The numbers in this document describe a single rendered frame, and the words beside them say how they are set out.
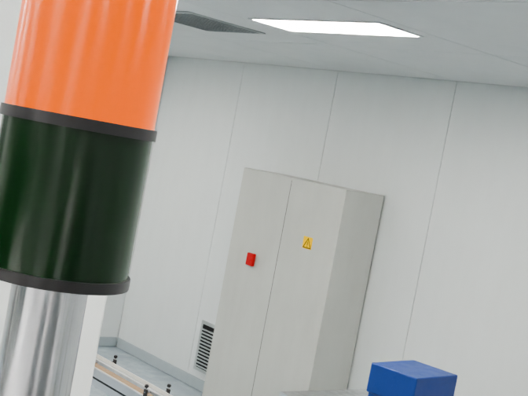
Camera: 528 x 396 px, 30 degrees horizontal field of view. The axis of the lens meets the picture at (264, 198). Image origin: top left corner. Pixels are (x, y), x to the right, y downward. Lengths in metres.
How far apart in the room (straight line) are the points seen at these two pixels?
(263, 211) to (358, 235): 0.88
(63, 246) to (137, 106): 0.05
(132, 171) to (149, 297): 9.35
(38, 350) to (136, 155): 0.07
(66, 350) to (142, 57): 0.10
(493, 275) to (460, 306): 0.34
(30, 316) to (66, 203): 0.04
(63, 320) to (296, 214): 7.16
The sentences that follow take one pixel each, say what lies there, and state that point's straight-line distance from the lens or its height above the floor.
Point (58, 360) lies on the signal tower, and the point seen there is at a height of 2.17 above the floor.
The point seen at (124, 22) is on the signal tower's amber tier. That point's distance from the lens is 0.31.
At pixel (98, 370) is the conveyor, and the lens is 5.33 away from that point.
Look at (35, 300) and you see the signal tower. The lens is 0.32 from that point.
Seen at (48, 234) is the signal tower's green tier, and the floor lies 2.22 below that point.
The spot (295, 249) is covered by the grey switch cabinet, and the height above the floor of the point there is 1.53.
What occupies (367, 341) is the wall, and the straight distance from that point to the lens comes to 7.47.
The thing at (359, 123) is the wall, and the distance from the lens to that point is 7.71.
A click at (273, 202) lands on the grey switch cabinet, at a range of 7.68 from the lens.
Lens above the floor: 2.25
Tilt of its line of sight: 3 degrees down
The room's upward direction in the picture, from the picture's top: 11 degrees clockwise
